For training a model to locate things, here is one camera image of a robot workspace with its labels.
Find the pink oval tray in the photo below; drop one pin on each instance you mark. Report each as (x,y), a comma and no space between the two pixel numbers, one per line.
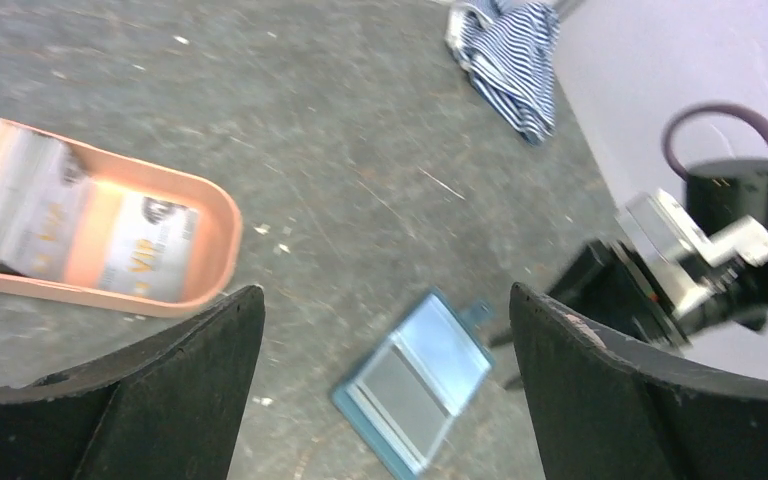
(215,242)

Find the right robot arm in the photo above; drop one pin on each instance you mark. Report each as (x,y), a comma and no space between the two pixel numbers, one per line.
(718,193)

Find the blue striped cloth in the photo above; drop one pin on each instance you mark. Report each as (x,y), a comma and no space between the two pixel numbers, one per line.
(506,49)

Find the black credit card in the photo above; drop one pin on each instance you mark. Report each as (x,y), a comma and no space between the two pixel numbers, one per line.
(405,405)

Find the stack of credit cards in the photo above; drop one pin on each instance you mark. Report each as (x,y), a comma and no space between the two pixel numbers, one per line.
(44,188)

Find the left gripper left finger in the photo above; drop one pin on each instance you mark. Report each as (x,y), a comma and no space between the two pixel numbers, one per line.
(167,407)

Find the white VIP card in tray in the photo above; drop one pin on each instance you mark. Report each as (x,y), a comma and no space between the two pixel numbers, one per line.
(150,248)

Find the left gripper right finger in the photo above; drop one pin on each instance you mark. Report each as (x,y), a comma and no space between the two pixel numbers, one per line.
(604,405)

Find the teal card holder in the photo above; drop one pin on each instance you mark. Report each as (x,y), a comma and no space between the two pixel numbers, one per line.
(442,344)

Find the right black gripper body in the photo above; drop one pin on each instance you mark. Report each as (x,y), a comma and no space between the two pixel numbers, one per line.
(608,283)

